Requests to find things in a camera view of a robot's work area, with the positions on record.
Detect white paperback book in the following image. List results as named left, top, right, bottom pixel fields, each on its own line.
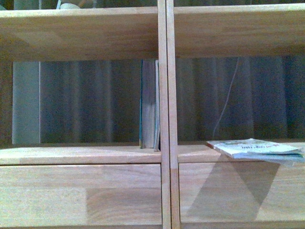
left=206, top=138, right=305, bottom=163

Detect thin green cover book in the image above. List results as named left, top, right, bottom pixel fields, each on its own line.
left=154, top=60, right=160, bottom=152

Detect thick teal cover book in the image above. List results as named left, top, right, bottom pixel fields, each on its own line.
left=140, top=59, right=157, bottom=151

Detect grey translucent curtain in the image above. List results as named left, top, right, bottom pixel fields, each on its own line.
left=40, top=56, right=305, bottom=143

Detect light wooden bookshelf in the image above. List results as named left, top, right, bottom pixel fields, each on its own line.
left=0, top=0, right=305, bottom=229

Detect white vertical panel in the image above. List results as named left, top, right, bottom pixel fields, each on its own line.
left=12, top=62, right=40, bottom=145

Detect pale green object on top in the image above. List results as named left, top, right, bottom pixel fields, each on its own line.
left=56, top=0, right=80, bottom=10

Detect thin white hanging cable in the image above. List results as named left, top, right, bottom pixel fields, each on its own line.
left=213, top=56, right=240, bottom=134

